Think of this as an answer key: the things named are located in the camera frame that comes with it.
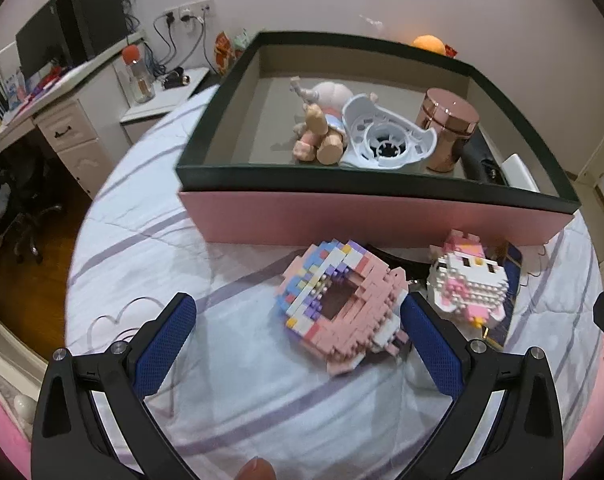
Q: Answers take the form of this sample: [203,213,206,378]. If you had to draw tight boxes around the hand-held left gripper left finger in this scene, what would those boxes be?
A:
[30,291,199,480]

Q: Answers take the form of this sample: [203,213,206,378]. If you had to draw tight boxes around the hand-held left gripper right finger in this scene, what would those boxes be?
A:
[397,291,566,480]

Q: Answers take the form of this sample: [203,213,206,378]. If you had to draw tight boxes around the pastel brick donut model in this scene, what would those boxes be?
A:
[274,240,410,376]

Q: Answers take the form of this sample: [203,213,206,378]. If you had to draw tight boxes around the white pink block-built cat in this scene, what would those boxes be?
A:
[427,229,512,328]

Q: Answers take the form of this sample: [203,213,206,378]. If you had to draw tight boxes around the dark blue small box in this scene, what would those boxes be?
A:
[482,242,524,351]

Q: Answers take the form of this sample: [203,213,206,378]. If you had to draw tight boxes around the pink box with black rim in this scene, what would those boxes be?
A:
[176,31,582,247]

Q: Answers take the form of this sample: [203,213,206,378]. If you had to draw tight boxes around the white charger plug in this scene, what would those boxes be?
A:
[501,153,541,193]

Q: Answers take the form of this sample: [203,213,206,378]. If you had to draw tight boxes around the black oblong case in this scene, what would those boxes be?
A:
[462,132,510,183]

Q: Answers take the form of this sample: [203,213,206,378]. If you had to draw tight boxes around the rose gold jar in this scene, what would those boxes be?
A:
[414,87,481,173]

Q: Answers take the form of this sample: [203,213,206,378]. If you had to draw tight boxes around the white mask fan frame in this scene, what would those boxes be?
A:
[339,91,438,171]

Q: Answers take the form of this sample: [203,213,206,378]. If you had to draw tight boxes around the pink doll figure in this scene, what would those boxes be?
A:
[289,76,355,166]

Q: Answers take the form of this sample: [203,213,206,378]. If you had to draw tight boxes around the person's left hand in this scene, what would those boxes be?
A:
[237,456,275,480]

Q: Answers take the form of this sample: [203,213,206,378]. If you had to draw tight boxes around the white striped quilt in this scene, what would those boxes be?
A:
[64,85,603,480]

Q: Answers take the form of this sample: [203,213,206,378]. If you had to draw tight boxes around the pink blanket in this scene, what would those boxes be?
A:
[0,370,33,480]

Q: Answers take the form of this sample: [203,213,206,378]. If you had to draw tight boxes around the black office chair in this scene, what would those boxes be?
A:
[0,155,65,266]

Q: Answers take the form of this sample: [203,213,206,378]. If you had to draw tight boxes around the white desk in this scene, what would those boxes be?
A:
[0,27,148,201]

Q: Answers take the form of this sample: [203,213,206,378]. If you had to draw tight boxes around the white nightstand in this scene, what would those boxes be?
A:
[119,66,210,146]

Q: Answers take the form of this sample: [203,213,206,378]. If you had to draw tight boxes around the clear bottle with orange cap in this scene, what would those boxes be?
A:
[121,45,156,105]

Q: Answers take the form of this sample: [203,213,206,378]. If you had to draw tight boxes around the red notebook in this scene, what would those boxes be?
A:
[29,67,63,96]

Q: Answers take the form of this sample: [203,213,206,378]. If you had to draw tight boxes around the blue white packet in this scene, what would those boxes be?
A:
[4,72,25,106]

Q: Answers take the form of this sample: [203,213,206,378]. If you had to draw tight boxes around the orange snack bag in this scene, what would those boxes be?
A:
[214,31,238,73]

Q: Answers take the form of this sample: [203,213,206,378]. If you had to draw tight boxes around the orange octopus plush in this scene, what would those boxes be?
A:
[413,35,448,55]

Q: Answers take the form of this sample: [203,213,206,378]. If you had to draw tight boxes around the clear plastic bag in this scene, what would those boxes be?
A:
[359,14,388,36]

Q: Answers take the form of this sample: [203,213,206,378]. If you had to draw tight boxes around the black computer monitor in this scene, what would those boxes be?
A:
[14,2,70,81]

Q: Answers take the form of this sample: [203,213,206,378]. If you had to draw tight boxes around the black computer tower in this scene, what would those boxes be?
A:
[54,0,130,68]

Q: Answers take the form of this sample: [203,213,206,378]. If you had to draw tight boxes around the white bed frame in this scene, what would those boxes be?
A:
[0,302,50,411]

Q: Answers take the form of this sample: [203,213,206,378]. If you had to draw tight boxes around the black power cable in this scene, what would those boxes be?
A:
[147,10,208,78]

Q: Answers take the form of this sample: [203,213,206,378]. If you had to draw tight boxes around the white wall socket strip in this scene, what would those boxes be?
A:
[163,0,217,23]

